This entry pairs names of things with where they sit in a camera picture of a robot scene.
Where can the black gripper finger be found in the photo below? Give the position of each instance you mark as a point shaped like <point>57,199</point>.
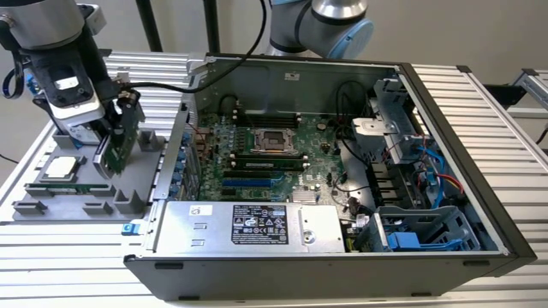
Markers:
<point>111,118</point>
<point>131,106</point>

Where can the graphics card black cooler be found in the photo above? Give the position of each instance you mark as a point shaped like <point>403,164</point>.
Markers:
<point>117,154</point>

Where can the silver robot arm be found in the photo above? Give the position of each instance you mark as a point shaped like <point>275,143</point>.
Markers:
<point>43,22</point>

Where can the hard disk blue carrier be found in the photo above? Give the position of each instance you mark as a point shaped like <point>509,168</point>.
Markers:
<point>83,133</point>

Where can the black stand pole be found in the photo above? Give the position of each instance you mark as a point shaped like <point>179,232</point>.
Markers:
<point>147,25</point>
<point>212,25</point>

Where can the silver CPU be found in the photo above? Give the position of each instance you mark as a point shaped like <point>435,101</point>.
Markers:
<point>60,167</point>

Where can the grey parts rack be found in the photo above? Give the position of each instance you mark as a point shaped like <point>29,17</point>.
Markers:
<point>128,183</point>

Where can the loose green RAM stick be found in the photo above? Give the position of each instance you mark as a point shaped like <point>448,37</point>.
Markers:
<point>68,190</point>

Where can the RAM slot white clips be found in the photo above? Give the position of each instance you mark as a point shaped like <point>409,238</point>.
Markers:
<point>272,121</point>
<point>269,158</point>
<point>232,166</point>
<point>272,115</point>

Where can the blue case latch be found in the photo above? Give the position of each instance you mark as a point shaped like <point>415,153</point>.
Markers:
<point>128,228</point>

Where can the CPU socket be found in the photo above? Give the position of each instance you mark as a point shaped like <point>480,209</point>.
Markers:
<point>272,139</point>

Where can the long black expansion slot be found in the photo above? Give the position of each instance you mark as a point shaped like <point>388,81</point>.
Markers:
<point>248,174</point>

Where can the short black expansion slot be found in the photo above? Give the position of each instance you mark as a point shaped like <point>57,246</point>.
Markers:
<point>228,193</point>

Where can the blue expansion slot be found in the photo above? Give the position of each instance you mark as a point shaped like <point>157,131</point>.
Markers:
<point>248,184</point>

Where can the installed RAM stick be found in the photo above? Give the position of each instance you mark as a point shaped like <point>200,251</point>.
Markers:
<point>283,165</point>

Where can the silver power supply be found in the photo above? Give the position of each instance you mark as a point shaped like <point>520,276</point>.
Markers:
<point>192,234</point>

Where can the coin cell battery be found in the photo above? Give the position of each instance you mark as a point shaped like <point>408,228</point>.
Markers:
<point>321,124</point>

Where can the green motherboard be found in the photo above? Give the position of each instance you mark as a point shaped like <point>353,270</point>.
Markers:
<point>316,144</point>

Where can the silver chipset heatsink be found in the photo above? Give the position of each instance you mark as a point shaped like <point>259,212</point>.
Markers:
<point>305,196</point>

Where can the metal drive cage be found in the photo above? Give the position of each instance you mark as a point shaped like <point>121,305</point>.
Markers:
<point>397,128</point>

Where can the open black PC case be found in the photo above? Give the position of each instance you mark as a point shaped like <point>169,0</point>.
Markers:
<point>299,279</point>

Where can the empty blue disk carrier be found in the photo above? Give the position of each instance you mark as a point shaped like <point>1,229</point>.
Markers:
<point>403,240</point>

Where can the grey disk bay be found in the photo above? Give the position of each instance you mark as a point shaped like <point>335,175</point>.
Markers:
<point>445,218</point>

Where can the neighbouring slatted metal table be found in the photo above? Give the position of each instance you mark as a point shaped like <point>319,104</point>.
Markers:
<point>531,83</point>

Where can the white camera black mount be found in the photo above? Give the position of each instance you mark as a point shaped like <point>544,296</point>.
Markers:
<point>76,109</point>

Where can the small grey camera box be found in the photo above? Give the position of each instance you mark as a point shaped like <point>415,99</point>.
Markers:
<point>95,19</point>

